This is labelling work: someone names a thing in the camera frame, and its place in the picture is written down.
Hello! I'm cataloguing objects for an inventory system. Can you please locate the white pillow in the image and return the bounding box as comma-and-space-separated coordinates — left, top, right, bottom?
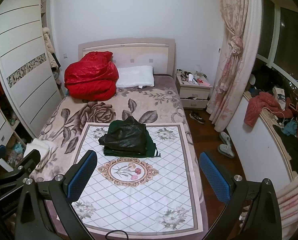
116, 66, 154, 88

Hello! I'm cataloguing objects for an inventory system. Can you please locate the white floral quilted mat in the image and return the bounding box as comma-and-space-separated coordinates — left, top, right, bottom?
72, 123, 204, 239

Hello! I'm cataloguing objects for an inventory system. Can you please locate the pink floral curtain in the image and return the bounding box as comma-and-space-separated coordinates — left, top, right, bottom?
206, 0, 263, 132

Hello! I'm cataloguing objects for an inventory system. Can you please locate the left grey white slipper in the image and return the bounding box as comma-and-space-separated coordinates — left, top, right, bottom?
217, 144, 235, 159

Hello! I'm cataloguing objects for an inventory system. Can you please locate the dark sneaker on floor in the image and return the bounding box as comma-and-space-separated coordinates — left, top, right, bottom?
189, 111, 205, 124

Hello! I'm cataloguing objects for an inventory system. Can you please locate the grey white slipper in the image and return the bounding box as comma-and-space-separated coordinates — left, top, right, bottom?
217, 144, 235, 159
219, 131, 231, 146

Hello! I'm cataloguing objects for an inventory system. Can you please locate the black leather jacket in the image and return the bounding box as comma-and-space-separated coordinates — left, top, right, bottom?
98, 115, 147, 155

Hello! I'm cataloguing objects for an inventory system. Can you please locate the red quilted duvet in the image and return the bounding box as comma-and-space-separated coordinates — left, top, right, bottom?
64, 51, 119, 101

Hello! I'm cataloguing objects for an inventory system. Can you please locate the right grey white slipper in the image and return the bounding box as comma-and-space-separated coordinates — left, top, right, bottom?
219, 131, 231, 146

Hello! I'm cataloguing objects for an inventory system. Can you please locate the bed with floral blanket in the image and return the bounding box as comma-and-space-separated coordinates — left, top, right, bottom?
29, 74, 210, 240

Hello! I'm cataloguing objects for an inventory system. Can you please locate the white folded knit sweater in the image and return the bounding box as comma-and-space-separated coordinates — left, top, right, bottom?
24, 138, 58, 171

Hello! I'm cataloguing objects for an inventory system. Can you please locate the white sliding wardrobe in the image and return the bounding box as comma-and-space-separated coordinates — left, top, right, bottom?
0, 0, 61, 138

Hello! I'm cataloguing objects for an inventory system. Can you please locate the white bedside nightstand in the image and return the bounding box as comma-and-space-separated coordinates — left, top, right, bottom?
176, 69, 211, 109

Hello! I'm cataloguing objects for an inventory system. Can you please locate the red pink padded jacket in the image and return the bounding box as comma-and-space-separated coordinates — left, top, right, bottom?
244, 92, 293, 128

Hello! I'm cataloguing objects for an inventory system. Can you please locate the green striped folded garment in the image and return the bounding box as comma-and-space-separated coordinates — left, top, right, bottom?
103, 119, 162, 158

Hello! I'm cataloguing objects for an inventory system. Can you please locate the beige bed headboard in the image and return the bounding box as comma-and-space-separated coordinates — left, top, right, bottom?
78, 37, 176, 77

